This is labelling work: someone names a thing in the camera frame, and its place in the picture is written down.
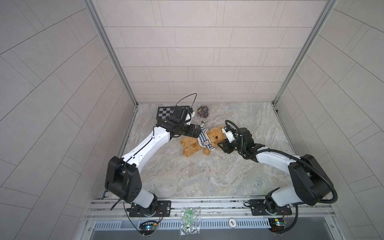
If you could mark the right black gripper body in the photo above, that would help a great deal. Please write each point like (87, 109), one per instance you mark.
(227, 145)

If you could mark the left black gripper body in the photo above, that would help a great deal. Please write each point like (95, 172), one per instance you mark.
(195, 130)

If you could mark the brown teddy bear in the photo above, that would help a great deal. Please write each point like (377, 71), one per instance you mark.
(191, 146)

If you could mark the striped knit bear sweater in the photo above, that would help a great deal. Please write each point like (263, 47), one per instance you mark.
(203, 139)

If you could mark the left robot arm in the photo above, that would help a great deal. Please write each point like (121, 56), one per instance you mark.
(123, 174)

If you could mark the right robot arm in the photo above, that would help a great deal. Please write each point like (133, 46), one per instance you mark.
(310, 184)

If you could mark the black white checkerboard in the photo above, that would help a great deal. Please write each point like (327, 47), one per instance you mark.
(164, 112)

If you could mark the bag of colourful small parts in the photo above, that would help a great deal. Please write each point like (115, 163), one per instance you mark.
(203, 111)

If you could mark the round white sticker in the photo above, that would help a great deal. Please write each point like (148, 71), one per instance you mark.
(232, 223)

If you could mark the right circuit board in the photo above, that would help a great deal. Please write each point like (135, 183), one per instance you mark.
(277, 224)

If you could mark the clear bag green parts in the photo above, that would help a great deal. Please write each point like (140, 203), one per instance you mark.
(190, 221)

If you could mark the left green circuit board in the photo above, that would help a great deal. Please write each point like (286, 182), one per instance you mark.
(148, 227)

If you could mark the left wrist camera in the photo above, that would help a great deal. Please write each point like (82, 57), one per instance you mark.
(190, 115)

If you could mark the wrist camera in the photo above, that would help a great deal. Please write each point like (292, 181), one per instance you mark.
(230, 133)
(190, 115)

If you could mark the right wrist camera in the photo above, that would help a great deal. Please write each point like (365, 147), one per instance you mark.
(230, 133)

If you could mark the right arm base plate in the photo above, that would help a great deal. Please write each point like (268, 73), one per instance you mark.
(259, 208)

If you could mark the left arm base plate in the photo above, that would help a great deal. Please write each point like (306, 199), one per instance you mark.
(163, 209)

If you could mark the aluminium mounting rail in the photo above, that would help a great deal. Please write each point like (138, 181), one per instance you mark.
(108, 214)

